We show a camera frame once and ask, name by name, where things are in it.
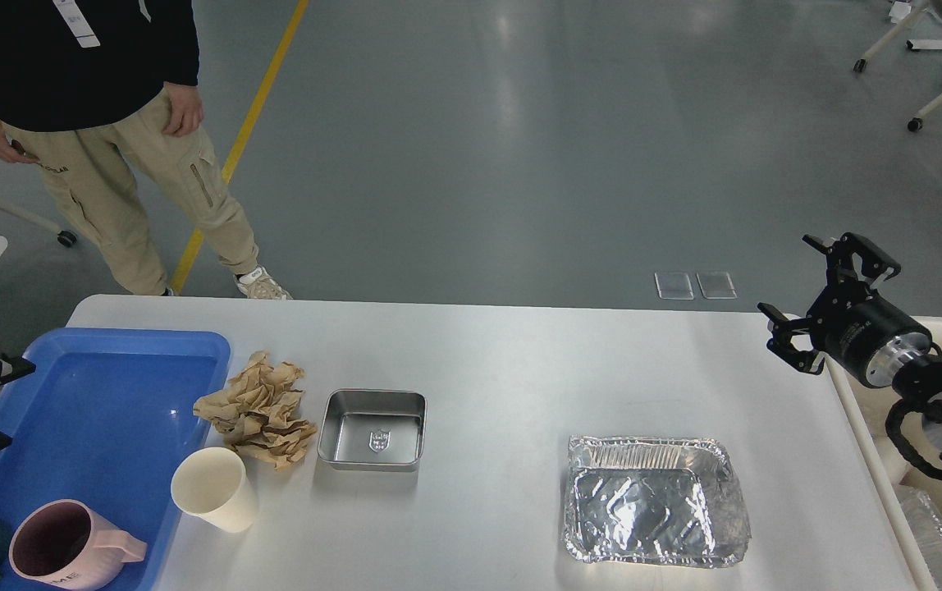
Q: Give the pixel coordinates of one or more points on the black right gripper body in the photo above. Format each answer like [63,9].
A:
[865,334]

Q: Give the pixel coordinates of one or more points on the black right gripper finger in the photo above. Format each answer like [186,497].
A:
[783,329]
[853,259]

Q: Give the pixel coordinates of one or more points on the pink mug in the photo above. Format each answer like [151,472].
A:
[67,545]

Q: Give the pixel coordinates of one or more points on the square steel tray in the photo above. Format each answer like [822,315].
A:
[373,430]

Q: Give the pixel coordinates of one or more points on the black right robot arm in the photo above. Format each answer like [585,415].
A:
[914,421]

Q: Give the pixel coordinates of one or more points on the person's right hand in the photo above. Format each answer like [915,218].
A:
[3,141]

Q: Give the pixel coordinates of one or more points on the person's left hand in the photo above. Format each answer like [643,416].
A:
[186,110]

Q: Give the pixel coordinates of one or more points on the clear floor plate right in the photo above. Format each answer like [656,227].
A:
[716,285]

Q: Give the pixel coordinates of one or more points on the clear floor plate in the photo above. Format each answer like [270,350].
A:
[674,286]
[716,285]

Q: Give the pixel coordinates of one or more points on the blue plastic tray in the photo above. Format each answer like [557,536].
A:
[105,419]

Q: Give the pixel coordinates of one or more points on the white rolling chair base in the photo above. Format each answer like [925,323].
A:
[930,49]

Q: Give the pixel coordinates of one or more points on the clear floor plate left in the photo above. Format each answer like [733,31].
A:
[674,286]

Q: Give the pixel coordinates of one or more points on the cream plastic bin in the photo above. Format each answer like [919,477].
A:
[866,410]

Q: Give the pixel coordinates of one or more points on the aluminium foil tray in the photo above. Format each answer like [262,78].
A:
[673,502]

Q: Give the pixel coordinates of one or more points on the clear plastic bag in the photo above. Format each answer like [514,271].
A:
[925,522]

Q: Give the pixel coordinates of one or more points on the cream paper cup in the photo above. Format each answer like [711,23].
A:
[213,484]

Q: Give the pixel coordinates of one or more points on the crumpled brown paper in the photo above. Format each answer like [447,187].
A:
[258,412]

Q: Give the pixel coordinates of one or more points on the person in black top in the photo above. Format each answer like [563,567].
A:
[81,89]

